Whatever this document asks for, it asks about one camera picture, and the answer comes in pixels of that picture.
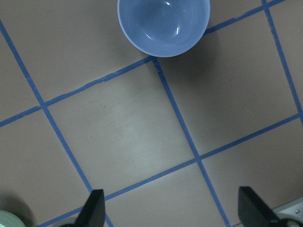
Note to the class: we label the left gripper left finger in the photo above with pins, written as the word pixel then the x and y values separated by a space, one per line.
pixel 93 212

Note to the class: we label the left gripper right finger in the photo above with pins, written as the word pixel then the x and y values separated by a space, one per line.
pixel 253 212

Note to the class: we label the green bowl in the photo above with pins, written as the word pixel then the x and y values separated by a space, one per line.
pixel 8 219

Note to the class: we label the blue bowl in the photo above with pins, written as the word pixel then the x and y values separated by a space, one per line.
pixel 163 28

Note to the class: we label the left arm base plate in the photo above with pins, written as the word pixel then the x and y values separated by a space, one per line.
pixel 293 210

